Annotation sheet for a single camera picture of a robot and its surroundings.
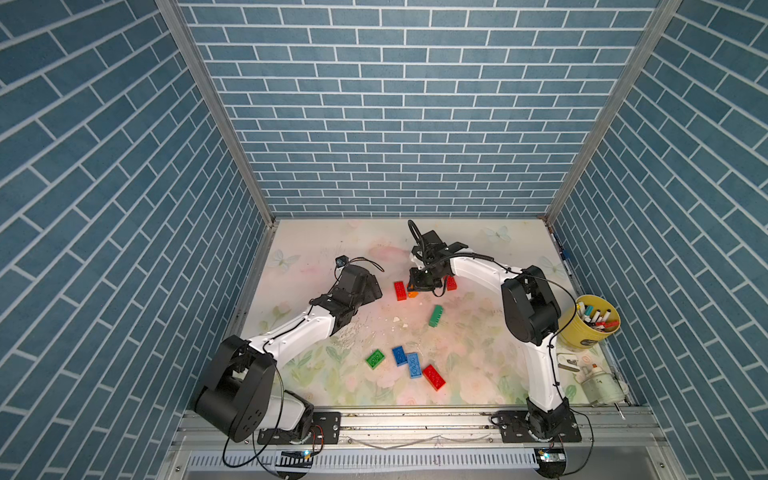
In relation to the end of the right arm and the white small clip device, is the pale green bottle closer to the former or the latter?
the white small clip device

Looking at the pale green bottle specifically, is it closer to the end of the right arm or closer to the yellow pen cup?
the yellow pen cup

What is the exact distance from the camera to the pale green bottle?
0.74 metres

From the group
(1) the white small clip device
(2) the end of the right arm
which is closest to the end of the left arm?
(2) the end of the right arm

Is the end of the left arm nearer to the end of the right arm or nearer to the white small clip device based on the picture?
the end of the right arm
